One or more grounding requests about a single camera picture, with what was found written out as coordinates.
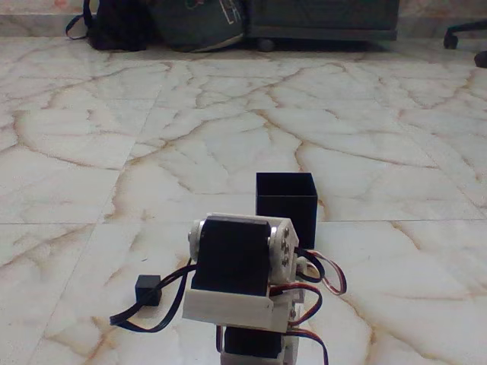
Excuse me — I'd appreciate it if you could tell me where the dark grey cabinet on casters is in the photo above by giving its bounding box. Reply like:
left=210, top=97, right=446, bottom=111
left=243, top=0, right=399, bottom=52

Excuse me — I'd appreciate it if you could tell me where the black office chair base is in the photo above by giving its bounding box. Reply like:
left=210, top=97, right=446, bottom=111
left=442, top=21, right=487, bottom=69

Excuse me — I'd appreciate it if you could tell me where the grey bag with white lettering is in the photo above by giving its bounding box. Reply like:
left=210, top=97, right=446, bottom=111
left=146, top=0, right=247, bottom=53

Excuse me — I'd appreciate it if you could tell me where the black box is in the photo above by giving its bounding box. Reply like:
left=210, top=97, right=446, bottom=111
left=255, top=171, right=319, bottom=250

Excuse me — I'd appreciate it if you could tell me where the red brown servo cable loop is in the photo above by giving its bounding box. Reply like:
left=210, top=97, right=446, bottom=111
left=294, top=246, right=345, bottom=297

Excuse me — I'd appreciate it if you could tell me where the small black cube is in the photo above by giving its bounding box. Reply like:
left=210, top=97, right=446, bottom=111
left=135, top=274, right=162, bottom=307

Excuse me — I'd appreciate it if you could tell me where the long red black servo cable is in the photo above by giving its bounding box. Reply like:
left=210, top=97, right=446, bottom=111
left=270, top=283, right=330, bottom=365

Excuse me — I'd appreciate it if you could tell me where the black flat cable loop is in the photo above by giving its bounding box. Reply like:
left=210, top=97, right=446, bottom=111
left=109, top=262, right=199, bottom=335

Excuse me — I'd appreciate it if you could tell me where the black backpack with straps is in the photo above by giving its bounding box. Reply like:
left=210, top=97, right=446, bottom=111
left=65, top=0, right=154, bottom=52

